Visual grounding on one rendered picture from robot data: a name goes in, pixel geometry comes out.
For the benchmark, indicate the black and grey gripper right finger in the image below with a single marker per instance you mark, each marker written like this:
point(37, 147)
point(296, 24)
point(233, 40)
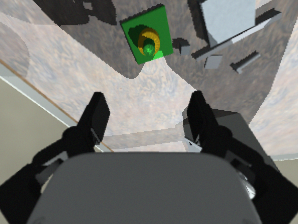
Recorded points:
point(276, 198)

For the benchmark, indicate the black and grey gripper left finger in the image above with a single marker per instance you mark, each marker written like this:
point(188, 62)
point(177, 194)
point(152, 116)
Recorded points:
point(20, 193)

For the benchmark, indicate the green flat plate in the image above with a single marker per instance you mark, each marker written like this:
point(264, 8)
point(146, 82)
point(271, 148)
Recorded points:
point(157, 20)

